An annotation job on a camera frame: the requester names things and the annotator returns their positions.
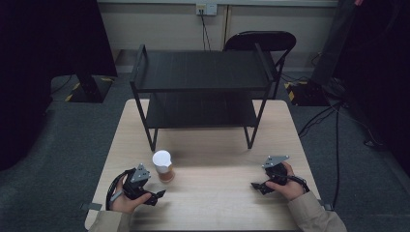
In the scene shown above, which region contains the brown cup with white lid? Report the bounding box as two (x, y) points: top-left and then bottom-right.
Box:
(152, 149), (176, 184)

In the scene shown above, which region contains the grey table clamp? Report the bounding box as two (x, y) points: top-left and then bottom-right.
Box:
(80, 202), (103, 212)
(317, 198), (335, 213)

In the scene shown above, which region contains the black folding chair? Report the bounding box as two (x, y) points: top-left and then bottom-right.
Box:
(222, 30), (298, 101)

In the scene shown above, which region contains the black stand base with tape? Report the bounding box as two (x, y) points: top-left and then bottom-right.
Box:
(283, 78), (333, 107)

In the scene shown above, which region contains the black curtain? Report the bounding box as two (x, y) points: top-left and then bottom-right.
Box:
(310, 0), (410, 178)
(0, 0), (118, 172)

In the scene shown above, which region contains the white wall socket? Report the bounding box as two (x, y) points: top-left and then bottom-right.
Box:
(195, 3), (219, 16)

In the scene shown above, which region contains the black power cable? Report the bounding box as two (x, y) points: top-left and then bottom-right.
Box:
(199, 9), (213, 52)

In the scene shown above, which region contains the person's right hand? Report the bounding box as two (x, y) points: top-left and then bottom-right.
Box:
(264, 160), (307, 202)

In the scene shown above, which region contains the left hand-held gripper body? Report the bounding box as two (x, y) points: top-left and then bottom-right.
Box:
(122, 162), (159, 207)

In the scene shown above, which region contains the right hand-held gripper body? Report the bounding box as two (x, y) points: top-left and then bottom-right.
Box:
(257, 155), (290, 196)

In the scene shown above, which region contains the person's left hand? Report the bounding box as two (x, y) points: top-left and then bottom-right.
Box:
(111, 176), (153, 215)

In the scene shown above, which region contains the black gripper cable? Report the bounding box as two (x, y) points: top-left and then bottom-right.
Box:
(104, 167), (137, 212)
(272, 172), (311, 194)

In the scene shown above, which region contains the black floor cable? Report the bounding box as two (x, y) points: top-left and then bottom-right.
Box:
(297, 100), (347, 209)

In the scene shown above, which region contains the black two-tier shelf rack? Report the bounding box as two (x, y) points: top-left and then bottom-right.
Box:
(129, 43), (279, 153)

